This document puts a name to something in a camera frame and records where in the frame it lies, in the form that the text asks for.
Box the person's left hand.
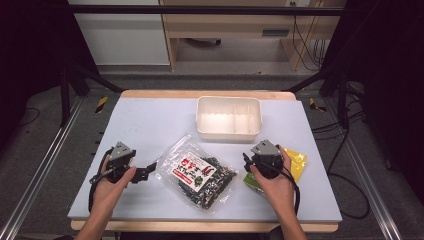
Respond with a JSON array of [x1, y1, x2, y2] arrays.
[[93, 156, 137, 214]]

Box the white cabinet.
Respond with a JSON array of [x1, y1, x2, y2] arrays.
[[68, 0, 171, 67]]

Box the hand-held gripper black cable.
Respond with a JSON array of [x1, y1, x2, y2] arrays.
[[266, 163, 301, 216], [87, 148, 115, 213]]

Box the hanging black desk cables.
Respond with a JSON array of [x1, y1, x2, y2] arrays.
[[291, 2, 330, 72]]

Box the white plastic container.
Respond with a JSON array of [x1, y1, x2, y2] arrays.
[[195, 95, 263, 144]]

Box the thin black floor cable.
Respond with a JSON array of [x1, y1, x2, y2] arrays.
[[18, 107, 41, 128]]

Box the black curtain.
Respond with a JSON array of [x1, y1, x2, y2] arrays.
[[0, 0, 98, 151], [319, 0, 424, 196]]

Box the black metal stand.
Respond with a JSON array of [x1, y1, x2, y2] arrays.
[[59, 63, 125, 128], [286, 66, 352, 130]]

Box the right hand-held gripper black cable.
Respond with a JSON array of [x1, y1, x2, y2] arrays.
[[266, 163, 301, 216]]

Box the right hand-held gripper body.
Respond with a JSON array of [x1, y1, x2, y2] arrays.
[[250, 139, 284, 180]]

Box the aluminium floor rail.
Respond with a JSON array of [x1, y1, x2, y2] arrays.
[[324, 99, 403, 240], [0, 96, 85, 240]]

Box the person's right hand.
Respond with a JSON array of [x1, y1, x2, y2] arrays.
[[249, 144, 296, 218]]

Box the clear bag of dark seaweed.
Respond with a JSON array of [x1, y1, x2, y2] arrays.
[[155, 133, 239, 213]]

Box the yellow black floor tape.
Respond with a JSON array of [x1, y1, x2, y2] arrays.
[[308, 97, 328, 113], [94, 96, 109, 114]]

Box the pale grey table mat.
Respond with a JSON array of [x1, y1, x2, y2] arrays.
[[67, 96, 343, 224]]

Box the dark rounded object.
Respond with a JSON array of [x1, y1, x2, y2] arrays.
[[268, 225, 284, 240]]

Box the left hand-held gripper black cable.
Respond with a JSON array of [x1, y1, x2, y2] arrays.
[[87, 148, 115, 213]]

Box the black horizontal bar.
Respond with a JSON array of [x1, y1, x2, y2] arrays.
[[66, 4, 344, 17]]

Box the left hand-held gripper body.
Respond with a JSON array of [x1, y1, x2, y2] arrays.
[[105, 141, 138, 184]]

